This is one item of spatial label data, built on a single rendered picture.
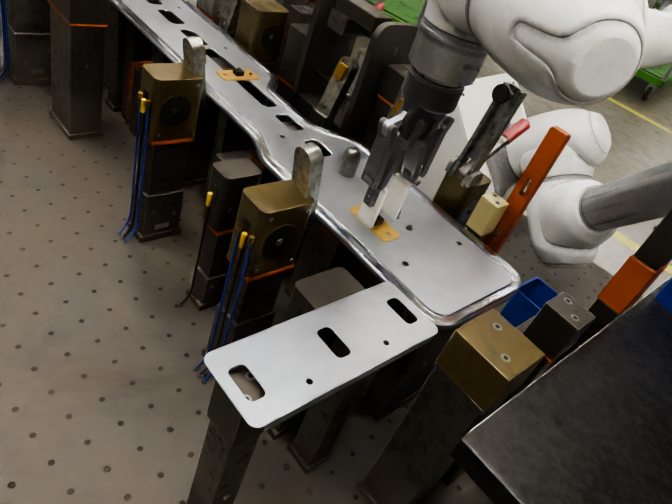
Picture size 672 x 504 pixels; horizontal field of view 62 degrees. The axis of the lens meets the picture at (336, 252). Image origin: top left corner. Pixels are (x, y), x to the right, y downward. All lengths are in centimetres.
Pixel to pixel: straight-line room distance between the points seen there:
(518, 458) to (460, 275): 31
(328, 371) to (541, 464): 23
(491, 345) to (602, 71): 30
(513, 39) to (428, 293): 36
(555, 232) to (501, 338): 76
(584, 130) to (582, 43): 94
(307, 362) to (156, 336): 43
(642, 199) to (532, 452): 71
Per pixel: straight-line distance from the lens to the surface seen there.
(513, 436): 63
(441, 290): 79
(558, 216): 139
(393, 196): 85
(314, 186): 76
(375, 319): 70
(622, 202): 127
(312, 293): 73
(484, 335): 66
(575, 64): 53
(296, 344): 63
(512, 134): 102
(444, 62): 70
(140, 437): 89
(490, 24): 59
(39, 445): 89
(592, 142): 146
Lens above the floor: 146
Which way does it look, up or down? 37 degrees down
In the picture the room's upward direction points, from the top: 21 degrees clockwise
